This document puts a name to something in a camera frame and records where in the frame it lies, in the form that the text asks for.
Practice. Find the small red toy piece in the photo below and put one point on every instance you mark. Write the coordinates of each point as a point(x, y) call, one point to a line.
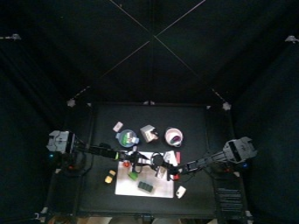
point(176, 176)

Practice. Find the grey white toy box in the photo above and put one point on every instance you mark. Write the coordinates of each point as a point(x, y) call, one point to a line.
point(148, 133)

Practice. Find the yellow toy food piece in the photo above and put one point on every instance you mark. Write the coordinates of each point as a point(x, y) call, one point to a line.
point(109, 177)

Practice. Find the white flat card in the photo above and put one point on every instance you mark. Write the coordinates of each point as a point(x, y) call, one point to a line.
point(170, 157)

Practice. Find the green toy food piece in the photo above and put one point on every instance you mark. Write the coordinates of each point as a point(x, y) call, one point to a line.
point(124, 139)

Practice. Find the pink white bowl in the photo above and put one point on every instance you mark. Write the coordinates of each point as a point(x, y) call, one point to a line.
point(172, 136)

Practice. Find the white sushi piece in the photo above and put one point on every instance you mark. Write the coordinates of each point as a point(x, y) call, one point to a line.
point(180, 192)

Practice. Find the pale pink sushi piece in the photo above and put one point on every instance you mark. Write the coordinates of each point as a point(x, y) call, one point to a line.
point(118, 126)

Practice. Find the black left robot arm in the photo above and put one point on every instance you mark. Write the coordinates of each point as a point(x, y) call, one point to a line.
point(95, 150)

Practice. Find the red narrow strip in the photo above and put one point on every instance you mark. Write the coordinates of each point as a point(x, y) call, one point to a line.
point(178, 157)

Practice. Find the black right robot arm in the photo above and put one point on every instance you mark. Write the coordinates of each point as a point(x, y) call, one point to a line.
point(210, 159)

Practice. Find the grey frame corner connector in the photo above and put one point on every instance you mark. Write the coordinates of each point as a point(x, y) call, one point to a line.
point(148, 102)
point(291, 38)
point(71, 102)
point(226, 106)
point(13, 37)

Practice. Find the purple toy food piece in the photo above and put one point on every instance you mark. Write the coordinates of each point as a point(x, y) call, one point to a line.
point(175, 138)

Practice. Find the dark green toy block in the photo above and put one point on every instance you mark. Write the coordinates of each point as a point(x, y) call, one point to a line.
point(146, 186)

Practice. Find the red round toy piece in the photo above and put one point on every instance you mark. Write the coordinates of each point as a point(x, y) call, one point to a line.
point(126, 164)

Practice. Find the white rectangular mat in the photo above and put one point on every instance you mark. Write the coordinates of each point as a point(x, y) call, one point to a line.
point(128, 188)

